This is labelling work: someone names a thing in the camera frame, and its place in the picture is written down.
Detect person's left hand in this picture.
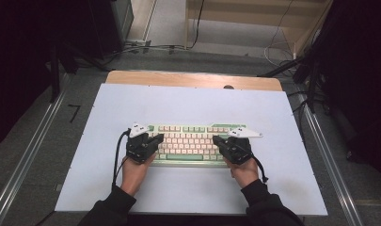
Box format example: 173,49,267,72
119,153,157,198

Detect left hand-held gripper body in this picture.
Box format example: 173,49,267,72
125,122,158,165

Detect light wooden shelf unit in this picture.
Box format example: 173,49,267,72
183,0,334,58

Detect dark cabinet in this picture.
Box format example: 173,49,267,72
87,0,135,60

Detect black hanging cable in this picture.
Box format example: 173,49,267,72
189,0,207,50

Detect wooden table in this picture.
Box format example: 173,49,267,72
104,69,283,92

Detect dark curtain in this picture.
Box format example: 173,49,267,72
316,0,381,189
0,0,97,150

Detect green and cream keyboard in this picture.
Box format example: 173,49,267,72
147,122,247,169

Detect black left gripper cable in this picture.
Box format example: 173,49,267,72
111,128,132,191

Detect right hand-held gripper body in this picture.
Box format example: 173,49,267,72
223,126,263,167

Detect white table cover sheet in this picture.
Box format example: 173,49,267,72
55,83,329,217

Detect black metal stand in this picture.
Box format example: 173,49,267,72
47,41,63,104

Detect person's dark clothed torso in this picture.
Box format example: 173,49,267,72
125,214,252,226

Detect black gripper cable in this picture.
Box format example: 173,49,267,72
249,153,270,184
111,128,132,191

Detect person's right hand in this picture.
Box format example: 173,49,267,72
224,155,261,189

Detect white hanging cable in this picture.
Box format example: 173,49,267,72
262,0,296,69

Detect aluminium floor rail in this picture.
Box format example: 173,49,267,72
295,92,365,226
0,74,71,226

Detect black tripod stand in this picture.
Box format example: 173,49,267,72
257,51,328,115

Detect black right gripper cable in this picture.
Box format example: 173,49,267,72
249,153,270,184

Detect black floor cables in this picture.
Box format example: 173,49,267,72
102,39,187,65

